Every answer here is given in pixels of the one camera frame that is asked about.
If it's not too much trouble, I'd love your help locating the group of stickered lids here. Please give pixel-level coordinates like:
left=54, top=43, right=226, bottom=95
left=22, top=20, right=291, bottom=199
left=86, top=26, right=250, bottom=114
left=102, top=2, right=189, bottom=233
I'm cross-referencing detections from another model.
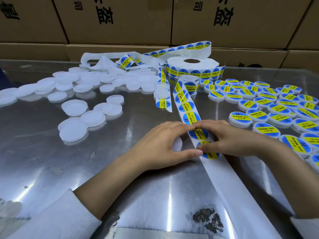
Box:
left=199, top=78, right=319, bottom=173

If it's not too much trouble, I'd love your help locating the person's left hand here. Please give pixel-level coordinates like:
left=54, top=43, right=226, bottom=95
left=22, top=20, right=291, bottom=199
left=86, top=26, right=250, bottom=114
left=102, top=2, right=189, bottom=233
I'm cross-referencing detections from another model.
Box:
left=125, top=121, right=204, bottom=172

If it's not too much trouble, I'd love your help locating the large roll of stickers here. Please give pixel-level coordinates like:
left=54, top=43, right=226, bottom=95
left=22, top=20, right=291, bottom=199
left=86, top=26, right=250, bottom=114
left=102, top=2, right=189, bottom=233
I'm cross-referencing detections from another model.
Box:
left=165, top=56, right=226, bottom=80

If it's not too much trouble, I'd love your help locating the loose twisted sticker strip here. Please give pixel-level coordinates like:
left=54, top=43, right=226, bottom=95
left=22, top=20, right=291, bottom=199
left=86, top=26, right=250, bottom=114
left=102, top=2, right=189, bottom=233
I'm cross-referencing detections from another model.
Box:
left=116, top=41, right=212, bottom=114

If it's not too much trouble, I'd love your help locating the person's right hand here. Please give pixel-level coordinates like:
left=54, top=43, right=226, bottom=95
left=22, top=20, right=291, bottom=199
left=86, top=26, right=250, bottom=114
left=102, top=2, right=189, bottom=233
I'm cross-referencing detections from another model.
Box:
left=193, top=119, right=275, bottom=160

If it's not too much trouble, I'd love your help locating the person's left forearm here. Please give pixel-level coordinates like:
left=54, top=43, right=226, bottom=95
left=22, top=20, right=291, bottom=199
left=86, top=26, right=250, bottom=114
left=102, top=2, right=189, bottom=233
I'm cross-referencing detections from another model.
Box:
left=0, top=154, right=143, bottom=239

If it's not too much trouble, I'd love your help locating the crumpled empty backing paper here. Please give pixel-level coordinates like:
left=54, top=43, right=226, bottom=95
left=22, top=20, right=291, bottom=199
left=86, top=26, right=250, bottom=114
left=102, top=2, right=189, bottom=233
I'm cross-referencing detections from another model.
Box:
left=81, top=51, right=150, bottom=71

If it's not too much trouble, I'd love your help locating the stack of cardboard boxes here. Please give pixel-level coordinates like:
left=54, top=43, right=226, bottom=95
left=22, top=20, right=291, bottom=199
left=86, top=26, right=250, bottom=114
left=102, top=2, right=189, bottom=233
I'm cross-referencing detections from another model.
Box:
left=0, top=0, right=319, bottom=75

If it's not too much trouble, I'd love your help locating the white plastic lid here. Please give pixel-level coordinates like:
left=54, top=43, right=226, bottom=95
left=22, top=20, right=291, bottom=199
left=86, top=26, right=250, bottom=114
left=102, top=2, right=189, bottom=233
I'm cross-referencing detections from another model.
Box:
left=172, top=136, right=185, bottom=153

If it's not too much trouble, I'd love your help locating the small roll of stickers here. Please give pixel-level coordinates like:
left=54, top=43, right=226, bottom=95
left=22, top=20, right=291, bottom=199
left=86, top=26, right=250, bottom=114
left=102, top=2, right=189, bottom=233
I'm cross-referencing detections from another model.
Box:
left=179, top=74, right=201, bottom=96

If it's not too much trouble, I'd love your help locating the pile of plain white lids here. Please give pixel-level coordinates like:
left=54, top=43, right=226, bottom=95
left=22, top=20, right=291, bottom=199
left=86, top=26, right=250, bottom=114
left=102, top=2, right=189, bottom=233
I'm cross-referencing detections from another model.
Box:
left=0, top=63, right=175, bottom=144

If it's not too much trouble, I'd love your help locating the person's right forearm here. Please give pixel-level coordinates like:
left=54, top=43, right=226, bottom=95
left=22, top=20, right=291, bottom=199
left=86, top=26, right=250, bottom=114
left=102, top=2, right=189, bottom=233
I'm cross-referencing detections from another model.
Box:
left=259, top=139, right=319, bottom=239

